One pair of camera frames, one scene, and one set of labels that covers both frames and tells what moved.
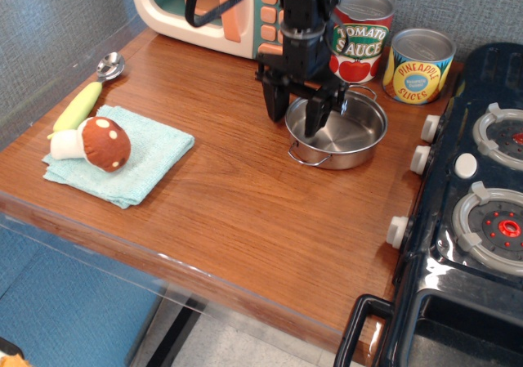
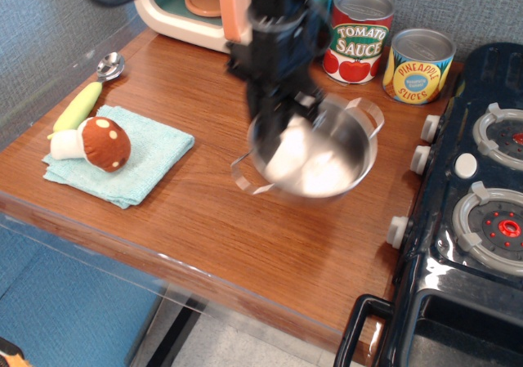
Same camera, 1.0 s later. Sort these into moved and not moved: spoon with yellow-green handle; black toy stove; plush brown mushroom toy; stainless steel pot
Moved: stainless steel pot
Not moved: spoon with yellow-green handle; black toy stove; plush brown mushroom toy
